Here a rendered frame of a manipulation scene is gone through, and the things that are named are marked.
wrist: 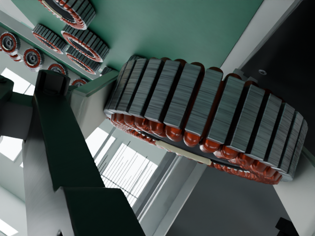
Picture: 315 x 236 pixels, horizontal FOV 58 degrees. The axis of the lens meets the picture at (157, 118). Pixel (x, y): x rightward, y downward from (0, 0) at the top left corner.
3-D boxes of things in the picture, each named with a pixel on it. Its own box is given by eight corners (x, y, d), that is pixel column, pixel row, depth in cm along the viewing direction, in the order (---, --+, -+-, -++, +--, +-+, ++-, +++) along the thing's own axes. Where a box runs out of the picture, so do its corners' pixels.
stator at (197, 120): (116, 20, 12) (80, 100, 11) (366, 116, 12) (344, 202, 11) (128, 87, 23) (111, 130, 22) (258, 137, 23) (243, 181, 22)
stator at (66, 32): (109, 55, 72) (101, 67, 72) (71, 29, 71) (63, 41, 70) (111, 43, 61) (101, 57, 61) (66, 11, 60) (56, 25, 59)
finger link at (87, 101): (69, 158, 12) (52, 152, 12) (109, 115, 19) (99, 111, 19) (87, 95, 11) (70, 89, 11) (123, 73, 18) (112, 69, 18)
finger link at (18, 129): (38, 154, 10) (-39, 125, 10) (84, 116, 15) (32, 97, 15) (47, 118, 10) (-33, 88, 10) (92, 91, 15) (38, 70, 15)
